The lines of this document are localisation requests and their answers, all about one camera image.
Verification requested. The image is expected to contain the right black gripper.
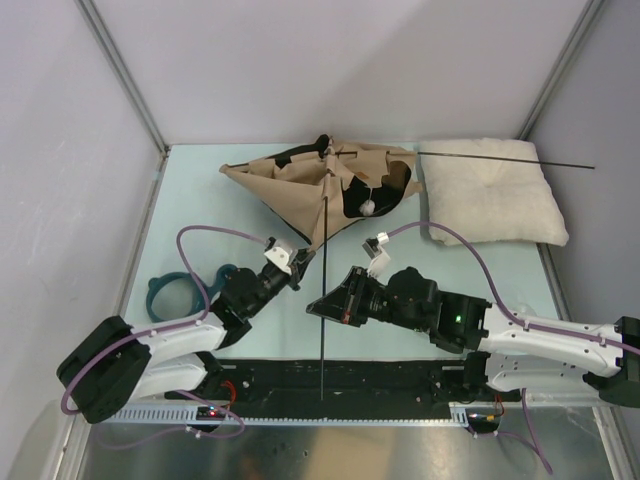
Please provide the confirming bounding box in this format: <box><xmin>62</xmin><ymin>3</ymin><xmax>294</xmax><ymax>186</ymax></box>
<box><xmin>308</xmin><ymin>265</ymin><xmax>427</xmax><ymax>332</ymax></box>

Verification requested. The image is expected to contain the black tent pole front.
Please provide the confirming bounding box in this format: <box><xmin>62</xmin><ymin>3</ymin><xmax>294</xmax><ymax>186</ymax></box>
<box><xmin>321</xmin><ymin>149</ymin><xmax>331</xmax><ymax>401</ymax></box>

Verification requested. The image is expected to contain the beige fabric pet tent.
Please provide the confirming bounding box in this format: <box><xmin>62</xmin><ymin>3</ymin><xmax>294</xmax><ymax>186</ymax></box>
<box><xmin>220</xmin><ymin>134</ymin><xmax>422</xmax><ymax>250</ymax></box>

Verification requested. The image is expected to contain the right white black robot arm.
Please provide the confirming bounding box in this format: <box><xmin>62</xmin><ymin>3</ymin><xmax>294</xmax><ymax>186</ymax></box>
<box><xmin>306</xmin><ymin>267</ymin><xmax>639</xmax><ymax>408</ymax></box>

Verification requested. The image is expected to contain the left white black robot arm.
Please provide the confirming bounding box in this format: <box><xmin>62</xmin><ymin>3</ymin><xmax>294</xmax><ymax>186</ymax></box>
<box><xmin>56</xmin><ymin>244</ymin><xmax>315</xmax><ymax>424</ymax></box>

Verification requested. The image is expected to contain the white pompom toy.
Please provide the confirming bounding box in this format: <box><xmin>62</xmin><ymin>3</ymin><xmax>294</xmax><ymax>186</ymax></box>
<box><xmin>359</xmin><ymin>199</ymin><xmax>376</xmax><ymax>217</ymax></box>

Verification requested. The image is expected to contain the teal double bowl stand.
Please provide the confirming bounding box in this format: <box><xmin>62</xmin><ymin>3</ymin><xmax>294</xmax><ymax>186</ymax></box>
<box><xmin>146</xmin><ymin>261</ymin><xmax>241</xmax><ymax>323</ymax></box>

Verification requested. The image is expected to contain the cream fluffy cushion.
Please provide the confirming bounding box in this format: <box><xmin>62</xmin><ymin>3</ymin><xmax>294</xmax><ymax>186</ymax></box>
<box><xmin>418</xmin><ymin>138</ymin><xmax>569</xmax><ymax>246</ymax></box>

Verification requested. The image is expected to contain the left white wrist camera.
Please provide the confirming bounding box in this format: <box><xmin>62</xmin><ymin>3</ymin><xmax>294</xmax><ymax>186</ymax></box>
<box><xmin>264</xmin><ymin>237</ymin><xmax>298</xmax><ymax>275</ymax></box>

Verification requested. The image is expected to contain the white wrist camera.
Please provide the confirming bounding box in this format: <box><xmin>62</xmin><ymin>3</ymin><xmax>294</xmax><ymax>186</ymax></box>
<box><xmin>363</xmin><ymin>232</ymin><xmax>390</xmax><ymax>278</ymax></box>
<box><xmin>264</xmin><ymin>237</ymin><xmax>298</xmax><ymax>275</ymax></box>

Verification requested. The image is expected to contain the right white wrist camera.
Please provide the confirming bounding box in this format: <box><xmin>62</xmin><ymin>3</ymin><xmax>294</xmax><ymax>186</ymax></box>
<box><xmin>363</xmin><ymin>232</ymin><xmax>390</xmax><ymax>278</ymax></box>

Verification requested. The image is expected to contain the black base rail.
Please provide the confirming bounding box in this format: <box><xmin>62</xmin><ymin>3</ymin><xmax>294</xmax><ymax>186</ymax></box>
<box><xmin>192</xmin><ymin>354</ymin><xmax>521</xmax><ymax>419</ymax></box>

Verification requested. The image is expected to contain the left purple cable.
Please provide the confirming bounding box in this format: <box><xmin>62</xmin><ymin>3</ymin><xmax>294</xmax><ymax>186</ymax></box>
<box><xmin>59</xmin><ymin>225</ymin><xmax>271</xmax><ymax>417</ymax></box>

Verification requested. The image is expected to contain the white slotted cable duct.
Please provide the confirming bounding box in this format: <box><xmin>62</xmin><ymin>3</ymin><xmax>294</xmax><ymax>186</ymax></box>
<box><xmin>105</xmin><ymin>401</ymin><xmax>469</xmax><ymax>427</ymax></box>

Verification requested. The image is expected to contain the left aluminium frame post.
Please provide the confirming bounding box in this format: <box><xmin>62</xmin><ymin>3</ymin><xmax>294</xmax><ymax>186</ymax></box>
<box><xmin>73</xmin><ymin>0</ymin><xmax>170</xmax><ymax>156</ymax></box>

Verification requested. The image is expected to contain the aluminium frame post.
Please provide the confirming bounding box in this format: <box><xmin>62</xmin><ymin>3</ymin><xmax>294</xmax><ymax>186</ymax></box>
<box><xmin>515</xmin><ymin>0</ymin><xmax>609</xmax><ymax>141</ymax></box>
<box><xmin>73</xmin><ymin>0</ymin><xmax>170</xmax><ymax>156</ymax></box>

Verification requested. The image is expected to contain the right aluminium frame post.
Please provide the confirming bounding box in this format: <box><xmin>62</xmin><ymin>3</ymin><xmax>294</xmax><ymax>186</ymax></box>
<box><xmin>515</xmin><ymin>0</ymin><xmax>609</xmax><ymax>141</ymax></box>

